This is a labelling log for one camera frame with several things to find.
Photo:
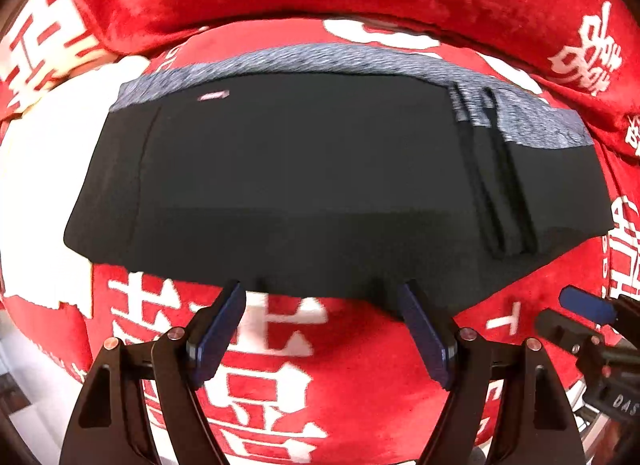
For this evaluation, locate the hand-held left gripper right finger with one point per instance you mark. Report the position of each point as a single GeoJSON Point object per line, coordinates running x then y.
{"type": "Point", "coordinates": [425, 340]}

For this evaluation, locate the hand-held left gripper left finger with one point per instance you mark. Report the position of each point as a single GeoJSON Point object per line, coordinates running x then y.
{"type": "Point", "coordinates": [215, 340]}

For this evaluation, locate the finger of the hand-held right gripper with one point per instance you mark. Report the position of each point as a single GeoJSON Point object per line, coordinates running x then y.
{"type": "Point", "coordinates": [560, 327]}
{"type": "Point", "coordinates": [585, 304]}

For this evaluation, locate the black pants with grey stripe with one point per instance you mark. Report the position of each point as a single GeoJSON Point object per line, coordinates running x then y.
{"type": "Point", "coordinates": [300, 170]}

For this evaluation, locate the red printed bed sheet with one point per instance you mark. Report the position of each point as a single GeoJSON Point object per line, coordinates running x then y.
{"type": "Point", "coordinates": [270, 395]}

